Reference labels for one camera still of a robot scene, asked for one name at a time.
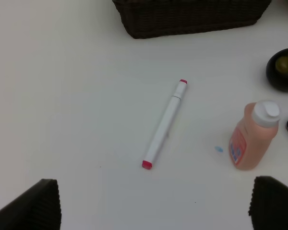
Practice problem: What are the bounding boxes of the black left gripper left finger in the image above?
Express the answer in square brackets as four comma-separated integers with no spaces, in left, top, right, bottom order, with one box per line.
[0,179,61,230]

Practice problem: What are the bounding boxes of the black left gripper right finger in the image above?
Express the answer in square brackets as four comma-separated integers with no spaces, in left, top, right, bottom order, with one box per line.
[248,176,288,230]

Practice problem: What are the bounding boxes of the pink bottle white cap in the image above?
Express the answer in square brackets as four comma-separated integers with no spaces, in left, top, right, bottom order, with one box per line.
[228,100,280,170]

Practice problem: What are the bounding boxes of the white marker red caps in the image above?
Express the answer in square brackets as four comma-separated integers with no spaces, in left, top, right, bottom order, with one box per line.
[142,79,188,170]

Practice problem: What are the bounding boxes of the dark purple mangosteen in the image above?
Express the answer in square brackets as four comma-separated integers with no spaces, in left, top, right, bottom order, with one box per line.
[266,48,288,92]

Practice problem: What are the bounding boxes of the dark brown wicker basket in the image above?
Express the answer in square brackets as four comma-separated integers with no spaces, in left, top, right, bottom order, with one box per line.
[113,0,271,39]

